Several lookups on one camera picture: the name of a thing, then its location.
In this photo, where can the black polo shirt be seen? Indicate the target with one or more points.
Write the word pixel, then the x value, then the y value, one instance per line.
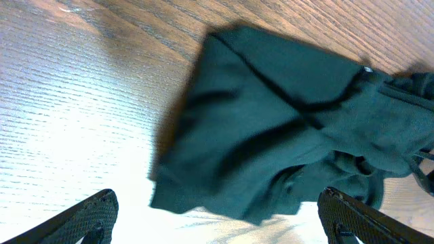
pixel 268 123

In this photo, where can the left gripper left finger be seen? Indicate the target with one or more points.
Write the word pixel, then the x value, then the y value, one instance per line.
pixel 90 221

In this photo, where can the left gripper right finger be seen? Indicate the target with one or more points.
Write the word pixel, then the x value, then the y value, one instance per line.
pixel 347 220

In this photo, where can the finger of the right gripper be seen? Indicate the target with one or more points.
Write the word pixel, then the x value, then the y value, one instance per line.
pixel 425 181

